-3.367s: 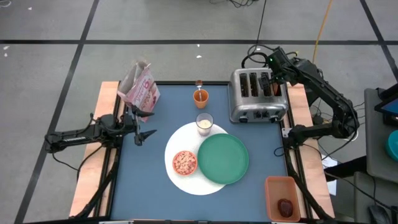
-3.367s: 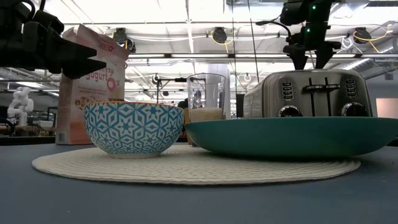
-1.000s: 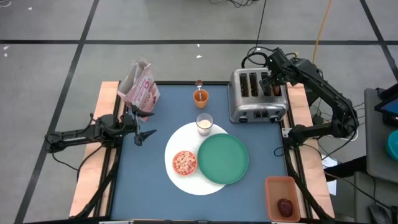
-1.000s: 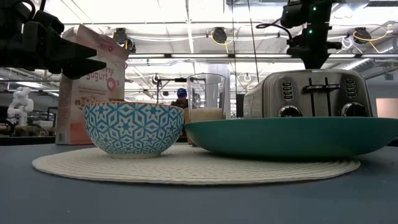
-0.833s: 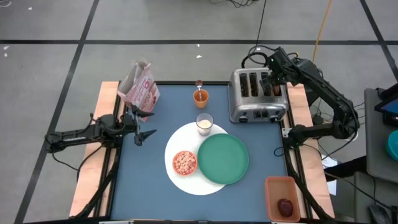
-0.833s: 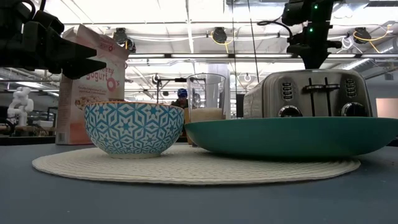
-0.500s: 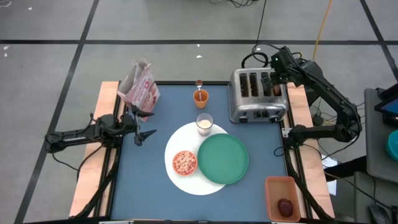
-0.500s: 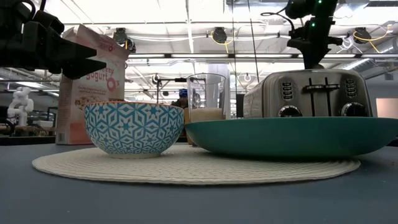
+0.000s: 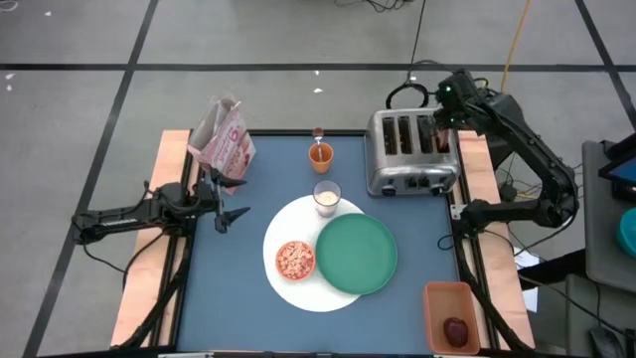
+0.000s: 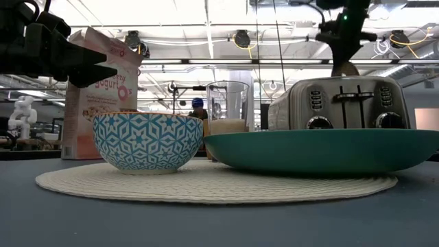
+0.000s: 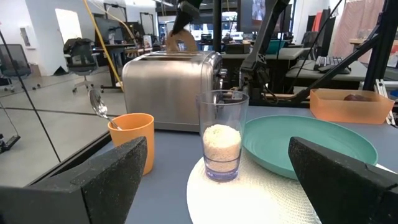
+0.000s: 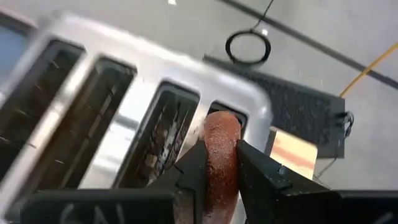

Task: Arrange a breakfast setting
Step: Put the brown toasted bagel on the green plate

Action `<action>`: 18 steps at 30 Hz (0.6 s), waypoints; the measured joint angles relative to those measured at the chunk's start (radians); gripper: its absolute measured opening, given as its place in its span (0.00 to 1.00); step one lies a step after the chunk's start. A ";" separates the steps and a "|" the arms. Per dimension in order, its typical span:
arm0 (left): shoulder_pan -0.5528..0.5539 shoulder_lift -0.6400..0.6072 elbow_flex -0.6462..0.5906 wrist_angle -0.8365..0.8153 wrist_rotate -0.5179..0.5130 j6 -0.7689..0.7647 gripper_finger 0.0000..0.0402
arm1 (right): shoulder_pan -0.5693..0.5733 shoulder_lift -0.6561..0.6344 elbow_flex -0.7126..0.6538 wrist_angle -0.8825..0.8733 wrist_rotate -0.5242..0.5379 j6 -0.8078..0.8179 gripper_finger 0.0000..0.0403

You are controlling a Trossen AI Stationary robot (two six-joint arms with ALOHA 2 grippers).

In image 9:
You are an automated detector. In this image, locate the black toaster power cord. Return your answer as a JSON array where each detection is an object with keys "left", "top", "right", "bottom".
[{"left": 385, "top": 81, "right": 431, "bottom": 111}]

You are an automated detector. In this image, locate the grey side table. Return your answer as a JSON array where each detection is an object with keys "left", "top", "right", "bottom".
[{"left": 580, "top": 138, "right": 636, "bottom": 294}]

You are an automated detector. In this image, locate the clear drinking glass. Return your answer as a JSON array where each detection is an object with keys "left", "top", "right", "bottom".
[{"left": 312, "top": 179, "right": 343, "bottom": 219}]

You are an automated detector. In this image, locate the blue patterned bowl orange inside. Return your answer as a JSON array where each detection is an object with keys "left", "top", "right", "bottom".
[{"left": 274, "top": 240, "right": 317, "bottom": 282}]

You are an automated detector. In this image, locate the orange rectangular tray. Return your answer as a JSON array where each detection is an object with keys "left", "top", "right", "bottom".
[{"left": 422, "top": 280, "right": 482, "bottom": 356}]

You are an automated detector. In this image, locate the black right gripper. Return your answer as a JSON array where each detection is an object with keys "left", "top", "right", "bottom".
[{"left": 432, "top": 68, "right": 486, "bottom": 131}]

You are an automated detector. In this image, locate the silver four-slot toaster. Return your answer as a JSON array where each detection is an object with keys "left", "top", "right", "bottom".
[{"left": 364, "top": 107, "right": 462, "bottom": 198}]

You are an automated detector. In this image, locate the red apple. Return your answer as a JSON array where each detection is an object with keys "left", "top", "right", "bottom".
[{"left": 442, "top": 316, "right": 470, "bottom": 349}]

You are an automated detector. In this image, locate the metal spoon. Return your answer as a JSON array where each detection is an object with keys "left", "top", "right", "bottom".
[{"left": 311, "top": 126, "right": 326, "bottom": 163}]

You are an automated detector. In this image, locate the black floor cable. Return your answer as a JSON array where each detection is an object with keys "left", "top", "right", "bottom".
[{"left": 405, "top": 0, "right": 428, "bottom": 82}]

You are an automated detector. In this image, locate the white paper sheet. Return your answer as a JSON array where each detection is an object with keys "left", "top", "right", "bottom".
[{"left": 513, "top": 247, "right": 542, "bottom": 315}]

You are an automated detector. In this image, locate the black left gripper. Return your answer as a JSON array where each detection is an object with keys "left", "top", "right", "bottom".
[{"left": 197, "top": 167, "right": 251, "bottom": 236}]

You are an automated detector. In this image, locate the yellow hanging cable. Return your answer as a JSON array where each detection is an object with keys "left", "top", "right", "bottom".
[{"left": 499, "top": 0, "right": 533, "bottom": 93}]

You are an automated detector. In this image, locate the white round woven placemat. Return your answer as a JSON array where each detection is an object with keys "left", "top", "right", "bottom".
[{"left": 261, "top": 194, "right": 372, "bottom": 313}]

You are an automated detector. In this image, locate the orange cup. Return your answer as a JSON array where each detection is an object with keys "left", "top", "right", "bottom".
[{"left": 307, "top": 141, "right": 335, "bottom": 175}]

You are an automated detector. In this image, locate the wooden side board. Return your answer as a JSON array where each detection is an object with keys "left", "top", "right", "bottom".
[
  {"left": 454, "top": 129, "right": 537, "bottom": 349},
  {"left": 109, "top": 128, "right": 193, "bottom": 348}
]

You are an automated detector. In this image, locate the teal round container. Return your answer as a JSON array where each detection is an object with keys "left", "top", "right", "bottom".
[{"left": 617, "top": 207, "right": 636, "bottom": 260}]

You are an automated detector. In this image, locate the black monitor screen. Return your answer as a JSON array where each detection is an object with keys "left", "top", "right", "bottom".
[{"left": 598, "top": 131, "right": 636, "bottom": 201}]

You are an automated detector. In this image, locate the pink cereal box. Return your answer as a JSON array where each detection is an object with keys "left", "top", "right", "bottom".
[{"left": 186, "top": 95, "right": 257, "bottom": 196}]

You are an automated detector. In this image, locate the teal plate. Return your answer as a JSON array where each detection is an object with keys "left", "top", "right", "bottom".
[{"left": 314, "top": 213, "right": 399, "bottom": 296}]

